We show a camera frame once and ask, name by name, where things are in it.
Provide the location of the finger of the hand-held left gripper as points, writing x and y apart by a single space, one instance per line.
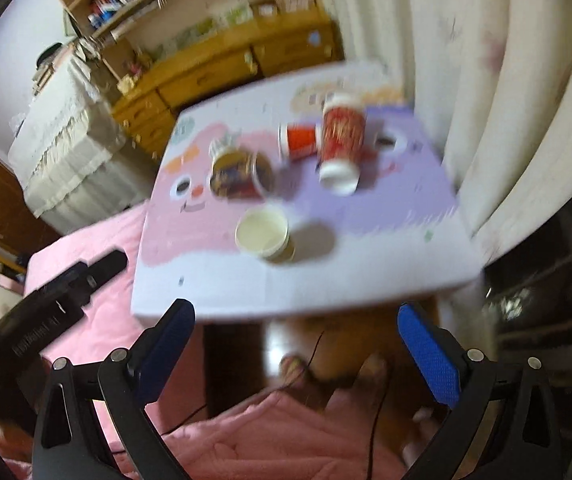
108 266

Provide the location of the pale green box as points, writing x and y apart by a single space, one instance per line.
236 14

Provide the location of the dark printed paper cup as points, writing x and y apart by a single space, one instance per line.
238 175

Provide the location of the row of books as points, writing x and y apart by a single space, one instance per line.
108 2

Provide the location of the person's pink quilted clothing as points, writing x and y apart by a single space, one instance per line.
276 440

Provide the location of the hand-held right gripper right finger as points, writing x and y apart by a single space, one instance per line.
431 355

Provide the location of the small red paper cup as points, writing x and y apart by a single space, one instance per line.
301 141

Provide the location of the white lace cover cloth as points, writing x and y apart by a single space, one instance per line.
71 150

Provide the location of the pink bed blanket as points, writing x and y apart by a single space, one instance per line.
96 330

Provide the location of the cream paper cup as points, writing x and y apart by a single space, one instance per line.
262 234

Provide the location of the tall red paper cup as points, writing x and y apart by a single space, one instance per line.
341 135

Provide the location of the cartoon printed folding table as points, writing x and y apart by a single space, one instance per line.
366 230

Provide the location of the metal rack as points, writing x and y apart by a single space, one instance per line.
556 320

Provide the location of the white curtain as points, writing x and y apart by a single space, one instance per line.
496 85

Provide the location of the wooden drawer cabinet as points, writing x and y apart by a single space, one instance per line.
206 77

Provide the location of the patterned slipper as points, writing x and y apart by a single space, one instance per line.
293 366

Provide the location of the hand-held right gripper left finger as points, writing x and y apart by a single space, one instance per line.
166 355

